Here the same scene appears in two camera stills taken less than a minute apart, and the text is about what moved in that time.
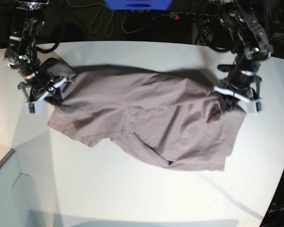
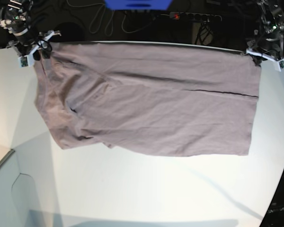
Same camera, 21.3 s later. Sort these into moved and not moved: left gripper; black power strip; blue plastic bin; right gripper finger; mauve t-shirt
Moved: mauve t-shirt; right gripper finger; left gripper
Not moved: black power strip; blue plastic bin
